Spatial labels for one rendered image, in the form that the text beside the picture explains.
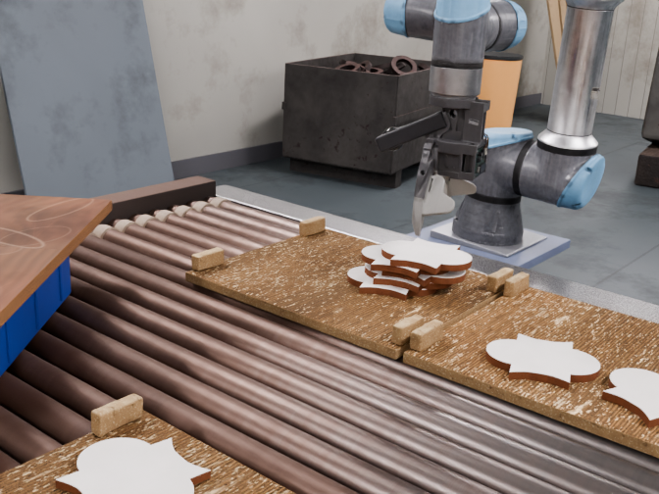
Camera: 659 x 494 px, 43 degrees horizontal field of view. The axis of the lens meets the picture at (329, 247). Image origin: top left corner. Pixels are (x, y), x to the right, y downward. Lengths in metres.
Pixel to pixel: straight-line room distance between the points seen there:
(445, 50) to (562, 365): 0.46
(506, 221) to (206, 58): 4.19
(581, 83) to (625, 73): 8.00
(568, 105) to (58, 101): 3.42
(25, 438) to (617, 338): 0.79
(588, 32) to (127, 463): 1.15
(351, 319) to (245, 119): 4.94
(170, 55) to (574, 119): 4.14
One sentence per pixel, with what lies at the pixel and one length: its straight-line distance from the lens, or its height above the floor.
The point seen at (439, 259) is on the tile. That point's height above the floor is 1.00.
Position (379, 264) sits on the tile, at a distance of 1.30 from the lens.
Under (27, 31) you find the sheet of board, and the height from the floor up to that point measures 1.00.
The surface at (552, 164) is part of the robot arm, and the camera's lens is 1.70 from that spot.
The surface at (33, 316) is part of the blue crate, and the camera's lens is 1.20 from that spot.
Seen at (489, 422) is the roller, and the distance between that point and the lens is 1.04.
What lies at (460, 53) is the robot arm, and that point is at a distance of 1.23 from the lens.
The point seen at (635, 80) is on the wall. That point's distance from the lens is 9.63.
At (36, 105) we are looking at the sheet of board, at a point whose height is 0.65.
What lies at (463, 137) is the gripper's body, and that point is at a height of 1.19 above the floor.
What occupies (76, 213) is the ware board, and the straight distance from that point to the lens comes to 1.34.
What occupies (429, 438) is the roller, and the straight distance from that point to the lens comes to 0.98.
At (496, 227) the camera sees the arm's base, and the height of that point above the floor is 0.91.
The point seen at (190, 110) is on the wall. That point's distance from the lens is 5.73.
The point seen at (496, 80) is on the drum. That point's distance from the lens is 7.62.
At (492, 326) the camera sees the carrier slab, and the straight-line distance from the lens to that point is 1.24.
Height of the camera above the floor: 1.42
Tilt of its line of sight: 19 degrees down
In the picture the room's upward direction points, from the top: 3 degrees clockwise
